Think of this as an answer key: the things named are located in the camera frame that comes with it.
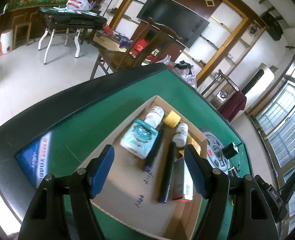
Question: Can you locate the white tower air conditioner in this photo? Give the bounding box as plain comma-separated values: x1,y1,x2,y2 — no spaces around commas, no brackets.
241,63,275,103

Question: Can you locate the small wooden stool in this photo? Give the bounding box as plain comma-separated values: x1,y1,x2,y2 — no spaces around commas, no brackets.
13,21,33,47

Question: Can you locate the maroon cloth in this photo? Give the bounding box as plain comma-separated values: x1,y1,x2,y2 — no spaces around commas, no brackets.
219,90,247,123

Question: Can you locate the red gift bag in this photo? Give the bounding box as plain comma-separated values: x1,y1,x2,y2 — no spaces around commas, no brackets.
133,39,148,53

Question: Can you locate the black folding table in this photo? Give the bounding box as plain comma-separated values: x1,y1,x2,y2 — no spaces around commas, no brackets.
38,6,108,65

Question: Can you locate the blue printed packet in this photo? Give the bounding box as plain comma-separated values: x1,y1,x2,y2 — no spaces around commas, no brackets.
15,131,53,188

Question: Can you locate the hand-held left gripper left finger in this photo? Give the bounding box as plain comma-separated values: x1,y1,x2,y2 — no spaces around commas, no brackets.
18,144,115,240

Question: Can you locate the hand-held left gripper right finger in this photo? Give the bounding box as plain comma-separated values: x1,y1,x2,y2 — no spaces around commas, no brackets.
184,144,280,240

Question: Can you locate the white pill bottle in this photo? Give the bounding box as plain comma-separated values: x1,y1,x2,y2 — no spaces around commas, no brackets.
145,106,164,129
172,122,188,147

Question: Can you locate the white cylindrical bin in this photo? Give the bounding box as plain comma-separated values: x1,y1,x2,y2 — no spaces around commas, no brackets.
0,29,14,55

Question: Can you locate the black marker purple end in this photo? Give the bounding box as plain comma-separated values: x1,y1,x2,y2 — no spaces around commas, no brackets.
143,122,166,172

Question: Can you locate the wooden wall shelf unit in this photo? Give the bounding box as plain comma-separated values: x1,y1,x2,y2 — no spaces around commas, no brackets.
105,0,268,85

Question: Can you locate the black motor cylinder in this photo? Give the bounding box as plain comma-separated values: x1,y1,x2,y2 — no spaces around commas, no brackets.
222,142,239,159

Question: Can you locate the cartoon print tissue pack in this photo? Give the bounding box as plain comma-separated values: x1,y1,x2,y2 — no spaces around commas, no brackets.
120,119,158,159

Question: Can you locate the yellow snack packet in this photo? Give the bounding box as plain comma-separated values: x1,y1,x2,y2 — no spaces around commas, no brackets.
179,134,201,160

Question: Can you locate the yellow tape roll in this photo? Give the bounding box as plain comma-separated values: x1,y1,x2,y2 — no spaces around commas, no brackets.
163,110,181,128

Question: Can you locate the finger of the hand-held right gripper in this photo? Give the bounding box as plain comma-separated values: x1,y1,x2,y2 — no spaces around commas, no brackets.
254,174,288,222

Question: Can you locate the barred window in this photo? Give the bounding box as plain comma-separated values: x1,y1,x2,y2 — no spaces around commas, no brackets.
247,55,295,230

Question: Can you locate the wooden chair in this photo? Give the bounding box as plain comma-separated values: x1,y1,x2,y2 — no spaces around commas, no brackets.
202,69,239,108
90,17,181,80

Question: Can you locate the white plastic bag red print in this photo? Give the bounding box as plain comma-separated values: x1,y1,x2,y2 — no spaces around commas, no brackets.
66,0,92,12

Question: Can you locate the black television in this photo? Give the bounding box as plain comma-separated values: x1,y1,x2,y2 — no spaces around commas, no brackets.
137,0,210,49

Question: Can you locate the black pen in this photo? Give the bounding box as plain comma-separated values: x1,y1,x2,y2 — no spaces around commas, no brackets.
158,141,176,203

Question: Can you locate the cardboard box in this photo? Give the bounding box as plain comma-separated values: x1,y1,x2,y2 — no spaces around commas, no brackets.
79,95,208,240

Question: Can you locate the carton with red end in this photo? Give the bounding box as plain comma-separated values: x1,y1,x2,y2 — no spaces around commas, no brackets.
172,155,196,202

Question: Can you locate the pile of floral clothes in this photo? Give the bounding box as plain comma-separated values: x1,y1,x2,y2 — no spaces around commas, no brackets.
172,60,197,89

